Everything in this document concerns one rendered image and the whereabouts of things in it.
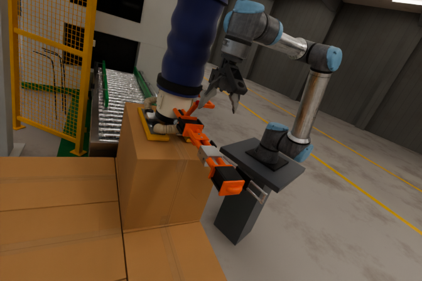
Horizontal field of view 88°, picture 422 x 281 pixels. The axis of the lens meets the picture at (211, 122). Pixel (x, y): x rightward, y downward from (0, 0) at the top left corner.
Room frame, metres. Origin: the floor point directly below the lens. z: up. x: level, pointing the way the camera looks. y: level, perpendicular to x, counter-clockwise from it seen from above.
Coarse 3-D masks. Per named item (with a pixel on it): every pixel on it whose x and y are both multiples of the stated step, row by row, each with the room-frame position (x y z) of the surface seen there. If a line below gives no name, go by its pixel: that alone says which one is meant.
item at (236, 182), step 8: (216, 168) 0.58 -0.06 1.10; (224, 168) 0.59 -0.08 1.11; (232, 168) 0.60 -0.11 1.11; (208, 176) 0.58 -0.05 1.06; (216, 176) 0.57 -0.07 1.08; (224, 176) 0.55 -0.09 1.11; (232, 176) 0.56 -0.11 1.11; (240, 176) 0.57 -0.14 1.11; (216, 184) 0.55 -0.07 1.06; (224, 184) 0.52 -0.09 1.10; (232, 184) 0.53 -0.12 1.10; (240, 184) 0.55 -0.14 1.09; (224, 192) 0.52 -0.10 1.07
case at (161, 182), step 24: (120, 144) 1.16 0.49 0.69; (144, 144) 0.83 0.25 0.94; (168, 144) 0.90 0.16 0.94; (192, 144) 0.98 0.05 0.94; (120, 168) 1.02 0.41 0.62; (144, 168) 0.74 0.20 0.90; (168, 168) 0.79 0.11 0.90; (192, 168) 0.85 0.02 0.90; (120, 192) 0.91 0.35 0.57; (144, 192) 0.75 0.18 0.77; (168, 192) 0.81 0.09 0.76; (192, 192) 0.87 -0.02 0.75; (144, 216) 0.76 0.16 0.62; (168, 216) 0.82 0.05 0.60; (192, 216) 0.89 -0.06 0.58
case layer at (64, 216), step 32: (0, 160) 0.88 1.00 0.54; (32, 160) 0.95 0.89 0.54; (64, 160) 1.03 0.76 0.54; (96, 160) 1.12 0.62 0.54; (0, 192) 0.71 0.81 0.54; (32, 192) 0.76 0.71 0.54; (64, 192) 0.82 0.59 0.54; (96, 192) 0.88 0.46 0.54; (0, 224) 0.58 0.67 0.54; (32, 224) 0.62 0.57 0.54; (64, 224) 0.66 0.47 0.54; (96, 224) 0.71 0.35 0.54; (192, 224) 0.88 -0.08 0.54; (0, 256) 0.48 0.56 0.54; (32, 256) 0.51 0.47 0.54; (64, 256) 0.54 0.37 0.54; (96, 256) 0.58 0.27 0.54; (128, 256) 0.62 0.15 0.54; (160, 256) 0.66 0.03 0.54; (192, 256) 0.71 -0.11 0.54
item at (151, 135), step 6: (138, 108) 1.14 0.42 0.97; (144, 108) 1.16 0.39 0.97; (144, 114) 1.07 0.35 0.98; (144, 120) 1.01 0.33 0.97; (144, 126) 0.95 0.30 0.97; (150, 126) 0.96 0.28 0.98; (150, 132) 0.90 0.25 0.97; (150, 138) 0.87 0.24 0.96; (156, 138) 0.88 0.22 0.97; (162, 138) 0.90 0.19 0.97; (168, 138) 0.91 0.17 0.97
